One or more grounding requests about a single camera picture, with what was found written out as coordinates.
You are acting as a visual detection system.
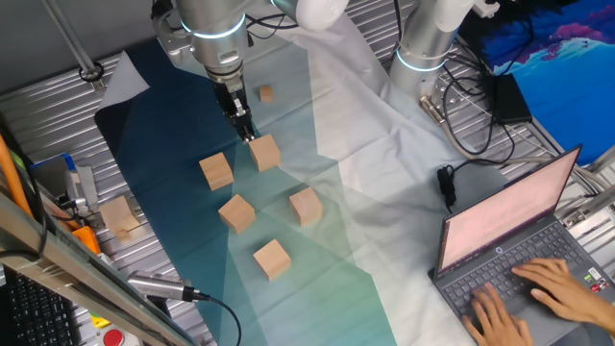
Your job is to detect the person's left hand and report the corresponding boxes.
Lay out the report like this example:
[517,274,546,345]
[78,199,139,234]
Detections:
[460,282,534,346]

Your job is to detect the orange box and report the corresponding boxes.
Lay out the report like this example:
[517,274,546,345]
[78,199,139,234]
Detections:
[71,225,102,256]

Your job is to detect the large wooden cube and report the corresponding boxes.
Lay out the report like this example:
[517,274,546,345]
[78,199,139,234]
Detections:
[198,151,235,192]
[288,186,324,228]
[99,195,141,235]
[217,193,257,235]
[247,133,283,173]
[252,238,293,283]

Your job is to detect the silver camera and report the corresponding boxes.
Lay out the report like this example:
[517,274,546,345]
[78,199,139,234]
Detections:
[126,269,198,303]

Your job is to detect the orange pole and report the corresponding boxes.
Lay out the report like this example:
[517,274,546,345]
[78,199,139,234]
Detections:
[0,134,33,217]

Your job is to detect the aluminium profile bracket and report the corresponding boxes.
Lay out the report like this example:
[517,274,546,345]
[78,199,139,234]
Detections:
[561,182,615,232]

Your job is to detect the black ring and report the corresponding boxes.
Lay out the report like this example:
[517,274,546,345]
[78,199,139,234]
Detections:
[79,61,106,84]

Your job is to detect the black camera cable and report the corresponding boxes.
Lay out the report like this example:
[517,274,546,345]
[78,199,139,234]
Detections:
[191,290,243,346]

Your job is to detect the blue green white cloth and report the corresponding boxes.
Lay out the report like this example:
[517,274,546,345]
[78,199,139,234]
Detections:
[93,0,510,346]

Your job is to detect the black power cable with bundle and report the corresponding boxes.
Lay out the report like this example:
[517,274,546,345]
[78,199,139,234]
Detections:
[435,138,518,214]

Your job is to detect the person's right hand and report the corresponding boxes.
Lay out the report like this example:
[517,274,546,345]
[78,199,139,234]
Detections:
[510,258,609,327]

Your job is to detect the blue printed poster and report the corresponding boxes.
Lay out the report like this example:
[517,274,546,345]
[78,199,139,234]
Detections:
[458,0,615,167]

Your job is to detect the grey box red button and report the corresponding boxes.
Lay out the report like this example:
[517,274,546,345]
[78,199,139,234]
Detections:
[95,326,129,346]

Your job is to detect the black keyboard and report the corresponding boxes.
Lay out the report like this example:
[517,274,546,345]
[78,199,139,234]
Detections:
[0,268,81,346]

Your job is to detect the black power adapter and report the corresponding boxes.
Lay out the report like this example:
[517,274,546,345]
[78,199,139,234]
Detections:
[489,73,533,126]

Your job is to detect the grey laptop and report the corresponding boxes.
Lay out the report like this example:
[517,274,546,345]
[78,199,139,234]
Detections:
[427,143,615,346]

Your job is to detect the black round cable connector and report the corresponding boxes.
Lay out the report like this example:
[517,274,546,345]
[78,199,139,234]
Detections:
[151,0,174,20]

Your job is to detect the grey metal pole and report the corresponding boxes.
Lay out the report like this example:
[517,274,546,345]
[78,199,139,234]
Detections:
[40,0,107,92]

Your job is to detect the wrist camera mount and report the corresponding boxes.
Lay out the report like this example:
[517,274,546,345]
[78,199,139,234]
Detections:
[156,18,198,66]

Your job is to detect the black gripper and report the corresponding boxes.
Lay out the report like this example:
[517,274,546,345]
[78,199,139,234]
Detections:
[211,76,257,145]

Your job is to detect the aluminium frame bar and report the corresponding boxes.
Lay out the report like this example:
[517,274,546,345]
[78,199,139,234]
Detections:
[0,191,198,346]

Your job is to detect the person's right forearm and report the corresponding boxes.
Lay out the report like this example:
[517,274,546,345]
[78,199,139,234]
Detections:
[595,295,615,337]

